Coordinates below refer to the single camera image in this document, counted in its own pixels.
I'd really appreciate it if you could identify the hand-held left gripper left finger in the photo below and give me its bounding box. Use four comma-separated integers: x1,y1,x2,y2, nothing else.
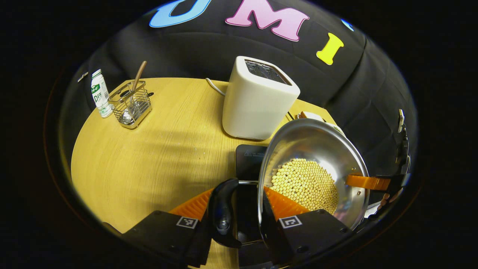
120,188,214,269

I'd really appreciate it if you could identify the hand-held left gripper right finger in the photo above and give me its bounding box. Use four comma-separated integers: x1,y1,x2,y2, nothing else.
260,186,354,266

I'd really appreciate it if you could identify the stainless steel pot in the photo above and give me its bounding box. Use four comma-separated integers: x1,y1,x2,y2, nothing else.
207,118,371,249

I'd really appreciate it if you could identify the black induction cooktop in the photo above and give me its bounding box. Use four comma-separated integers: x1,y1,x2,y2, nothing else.
235,144,279,269

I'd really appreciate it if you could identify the pile of soybeans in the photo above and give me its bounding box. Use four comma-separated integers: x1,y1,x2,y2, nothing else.
270,158,339,215

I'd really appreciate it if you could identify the small white dish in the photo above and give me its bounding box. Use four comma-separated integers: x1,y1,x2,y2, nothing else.
326,120,346,136

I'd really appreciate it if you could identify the white toaster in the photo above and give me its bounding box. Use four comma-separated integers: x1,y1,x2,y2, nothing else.
222,56,301,141

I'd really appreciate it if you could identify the white green-label bottle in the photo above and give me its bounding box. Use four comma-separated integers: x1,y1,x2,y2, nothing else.
91,69,114,118

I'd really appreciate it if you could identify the metal wire basket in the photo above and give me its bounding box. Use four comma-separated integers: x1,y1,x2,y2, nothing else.
108,81,153,130

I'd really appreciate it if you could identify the white toaster cable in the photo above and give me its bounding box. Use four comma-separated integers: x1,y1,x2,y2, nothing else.
206,77,227,97

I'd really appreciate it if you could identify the wooden-handled spoon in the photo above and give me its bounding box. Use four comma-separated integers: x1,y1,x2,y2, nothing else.
122,61,148,125

